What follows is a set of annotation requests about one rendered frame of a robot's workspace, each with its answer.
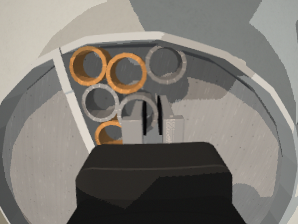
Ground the grey round turntable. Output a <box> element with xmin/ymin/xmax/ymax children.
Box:
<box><xmin>0</xmin><ymin>31</ymin><xmax>298</xmax><ymax>224</ymax></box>

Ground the bronze bushing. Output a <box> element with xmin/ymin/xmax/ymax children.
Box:
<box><xmin>69</xmin><ymin>46</ymin><xmax>112</xmax><ymax>86</ymax></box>
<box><xmin>106</xmin><ymin>53</ymin><xmax>147</xmax><ymax>94</ymax></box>
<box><xmin>95</xmin><ymin>114</ymin><xmax>123</xmax><ymax>145</ymax></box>

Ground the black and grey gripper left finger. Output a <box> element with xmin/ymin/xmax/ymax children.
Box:
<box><xmin>121</xmin><ymin>99</ymin><xmax>147</xmax><ymax>144</ymax></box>

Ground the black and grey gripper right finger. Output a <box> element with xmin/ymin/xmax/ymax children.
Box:
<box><xmin>157</xmin><ymin>95</ymin><xmax>184</xmax><ymax>143</ymax></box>

